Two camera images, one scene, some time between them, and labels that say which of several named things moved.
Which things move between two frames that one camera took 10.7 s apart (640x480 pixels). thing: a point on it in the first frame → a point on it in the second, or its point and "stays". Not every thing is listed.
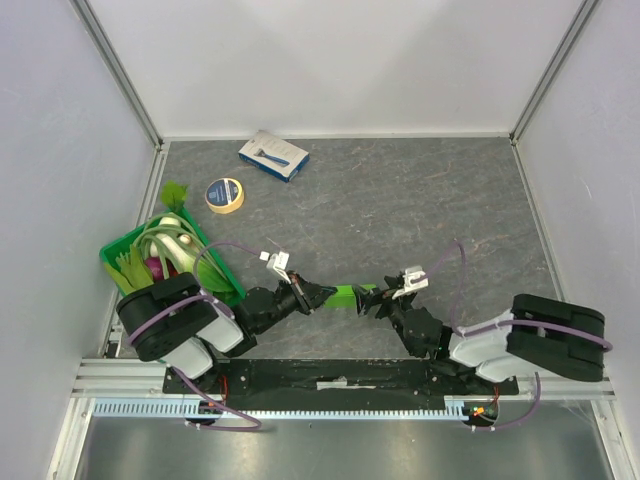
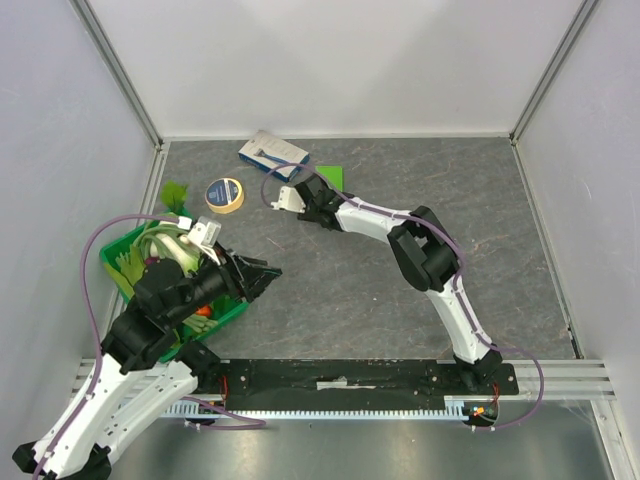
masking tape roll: x=224 y=195 stays
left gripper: x=310 y=296 → x=232 y=270
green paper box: x=345 y=297 → x=334 y=174
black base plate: x=331 y=380 stays
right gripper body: x=388 y=300 → x=317 y=201
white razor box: x=275 y=155 stays
